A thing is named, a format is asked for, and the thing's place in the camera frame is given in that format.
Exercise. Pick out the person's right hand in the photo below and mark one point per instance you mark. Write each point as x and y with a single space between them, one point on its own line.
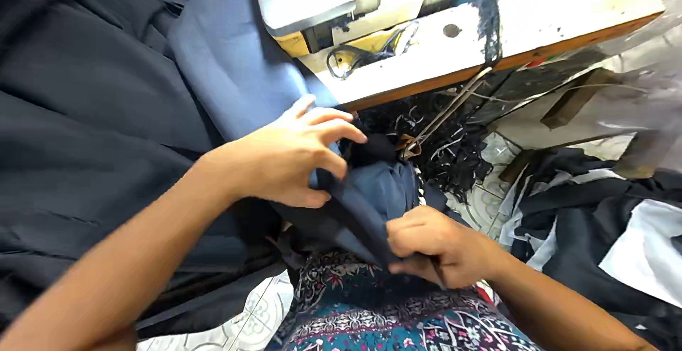
458 244

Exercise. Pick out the person's left hand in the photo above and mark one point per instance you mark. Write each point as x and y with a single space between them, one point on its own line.
271 162

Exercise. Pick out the person's left ring finger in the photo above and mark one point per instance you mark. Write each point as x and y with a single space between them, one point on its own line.
327 115

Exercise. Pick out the person's right fingers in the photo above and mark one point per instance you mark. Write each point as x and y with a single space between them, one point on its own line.
410 233

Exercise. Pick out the person's left index finger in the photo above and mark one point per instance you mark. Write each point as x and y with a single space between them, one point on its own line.
332 162

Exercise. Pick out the person's left middle finger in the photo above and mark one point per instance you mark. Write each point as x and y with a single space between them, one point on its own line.
343 129

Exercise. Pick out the person's left thumb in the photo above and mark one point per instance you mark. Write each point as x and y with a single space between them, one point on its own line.
310 198

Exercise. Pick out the person's left little finger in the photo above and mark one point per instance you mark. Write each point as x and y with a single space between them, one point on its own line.
302 105

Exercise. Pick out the person's right thumb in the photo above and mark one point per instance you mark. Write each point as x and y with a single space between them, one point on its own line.
418 267

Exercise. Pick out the dark navy fabric piece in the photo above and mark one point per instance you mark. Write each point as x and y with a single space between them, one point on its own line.
351 218

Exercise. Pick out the person's left forearm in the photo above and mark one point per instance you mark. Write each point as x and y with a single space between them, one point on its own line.
133 249

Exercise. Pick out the person's right forearm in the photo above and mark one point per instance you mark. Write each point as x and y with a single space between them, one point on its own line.
554 297

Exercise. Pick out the blue crumpled cloth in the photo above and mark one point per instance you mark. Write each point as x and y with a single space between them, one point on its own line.
381 186

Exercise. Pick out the person's body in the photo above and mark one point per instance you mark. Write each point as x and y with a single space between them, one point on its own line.
373 313

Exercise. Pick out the pile of black fabric scraps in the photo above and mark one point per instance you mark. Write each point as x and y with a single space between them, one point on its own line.
453 154

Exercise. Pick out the smooth blue-grey fabric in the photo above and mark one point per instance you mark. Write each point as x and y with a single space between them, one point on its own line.
224 47

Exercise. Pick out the pile of black white cloths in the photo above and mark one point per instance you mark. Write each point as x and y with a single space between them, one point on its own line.
581 223

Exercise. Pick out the wooden stand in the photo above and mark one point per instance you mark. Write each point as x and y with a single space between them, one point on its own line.
575 100

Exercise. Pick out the large dark fabric heap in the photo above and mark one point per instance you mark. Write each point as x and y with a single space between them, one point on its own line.
90 127

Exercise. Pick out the white table with wooden edge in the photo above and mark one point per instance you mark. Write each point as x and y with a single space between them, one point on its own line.
559 10

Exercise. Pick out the clear plastic sheet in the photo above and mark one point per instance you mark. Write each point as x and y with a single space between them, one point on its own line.
650 100

